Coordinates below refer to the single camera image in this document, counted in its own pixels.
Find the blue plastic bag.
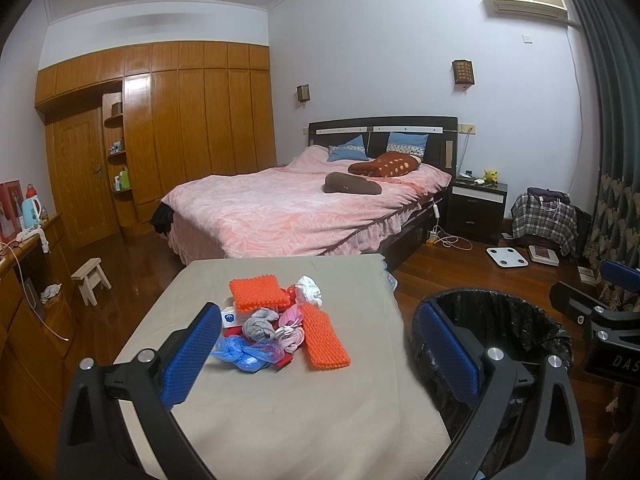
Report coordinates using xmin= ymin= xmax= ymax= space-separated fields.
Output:
xmin=210 ymin=335 xmax=284 ymax=373

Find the grey sock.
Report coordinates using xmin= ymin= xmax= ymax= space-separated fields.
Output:
xmin=242 ymin=308 xmax=279 ymax=342

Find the pink knit glove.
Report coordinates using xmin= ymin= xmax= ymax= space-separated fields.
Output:
xmin=274 ymin=304 xmax=305 ymax=354

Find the white plastic bag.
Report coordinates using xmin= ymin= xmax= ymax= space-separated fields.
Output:
xmin=294 ymin=275 xmax=323 ymax=309

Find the red fleece glove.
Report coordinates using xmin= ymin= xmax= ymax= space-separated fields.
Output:
xmin=222 ymin=327 xmax=293 ymax=373

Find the red plastic bag ball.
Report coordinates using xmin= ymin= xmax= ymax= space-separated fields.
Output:
xmin=286 ymin=285 xmax=296 ymax=304

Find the black lined trash bin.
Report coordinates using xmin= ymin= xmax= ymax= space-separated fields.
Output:
xmin=410 ymin=287 xmax=574 ymax=480

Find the pink white box on floor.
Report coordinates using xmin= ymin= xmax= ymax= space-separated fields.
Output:
xmin=528 ymin=245 xmax=560 ymax=266

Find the plaid shirt on chair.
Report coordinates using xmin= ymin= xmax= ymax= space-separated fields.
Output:
xmin=511 ymin=192 xmax=578 ymax=256

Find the wooden side cabinet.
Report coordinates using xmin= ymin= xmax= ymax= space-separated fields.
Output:
xmin=1 ymin=214 xmax=73 ymax=479

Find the white bathroom scale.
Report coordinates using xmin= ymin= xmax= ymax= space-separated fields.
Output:
xmin=486 ymin=247 xmax=528 ymax=269

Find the dark bedside table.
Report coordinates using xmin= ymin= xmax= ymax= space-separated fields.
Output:
xmin=446 ymin=177 xmax=508 ymax=245

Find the small white wooden stool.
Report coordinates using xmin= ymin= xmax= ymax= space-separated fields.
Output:
xmin=70 ymin=257 xmax=112 ymax=307

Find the yellow plush toy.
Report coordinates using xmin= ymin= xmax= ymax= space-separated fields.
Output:
xmin=483 ymin=169 xmax=499 ymax=185

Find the black wooden headboard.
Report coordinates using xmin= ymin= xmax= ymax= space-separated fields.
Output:
xmin=308 ymin=115 xmax=458 ymax=178

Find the light blue electric kettle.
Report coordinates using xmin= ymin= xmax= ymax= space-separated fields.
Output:
xmin=22 ymin=183 xmax=42 ymax=230

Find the right blue pillow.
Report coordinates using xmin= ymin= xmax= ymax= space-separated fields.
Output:
xmin=386 ymin=132 xmax=428 ymax=159

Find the blue pillow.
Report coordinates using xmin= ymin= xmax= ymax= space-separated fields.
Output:
xmin=328 ymin=136 xmax=370 ymax=162
xmin=386 ymin=132 xmax=428 ymax=159

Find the red dotted cushion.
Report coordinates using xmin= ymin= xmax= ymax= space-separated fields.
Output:
xmin=347 ymin=152 xmax=421 ymax=178

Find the green patterned curtain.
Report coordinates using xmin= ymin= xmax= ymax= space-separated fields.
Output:
xmin=553 ymin=0 xmax=640 ymax=311

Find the left blue pillow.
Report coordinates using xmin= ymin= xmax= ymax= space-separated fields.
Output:
xmin=328 ymin=136 xmax=370 ymax=162

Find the brown cushion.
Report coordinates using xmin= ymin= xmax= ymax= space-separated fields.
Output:
xmin=322 ymin=172 xmax=382 ymax=195

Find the wooden wardrobe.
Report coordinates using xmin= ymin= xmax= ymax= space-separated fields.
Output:
xmin=35 ymin=41 xmax=276 ymax=248

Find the bed with pink quilt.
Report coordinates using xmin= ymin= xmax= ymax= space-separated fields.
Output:
xmin=151 ymin=145 xmax=451 ymax=264

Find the white charging cable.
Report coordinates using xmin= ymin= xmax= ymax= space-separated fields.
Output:
xmin=429 ymin=199 xmax=474 ymax=253

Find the red picture frame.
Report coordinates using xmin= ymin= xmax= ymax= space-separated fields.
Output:
xmin=0 ymin=180 xmax=24 ymax=243

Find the right wall lamp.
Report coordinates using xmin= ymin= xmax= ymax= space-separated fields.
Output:
xmin=451 ymin=58 xmax=475 ymax=87

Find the wall lamp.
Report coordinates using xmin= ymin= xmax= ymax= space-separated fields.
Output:
xmin=296 ymin=84 xmax=310 ymax=105
xmin=451 ymin=58 xmax=475 ymax=87

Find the wall air conditioner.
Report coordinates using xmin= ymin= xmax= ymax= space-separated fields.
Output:
xmin=490 ymin=0 xmax=568 ymax=23

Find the left wall lamp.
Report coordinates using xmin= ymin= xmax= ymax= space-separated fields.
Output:
xmin=296 ymin=84 xmax=310 ymax=105

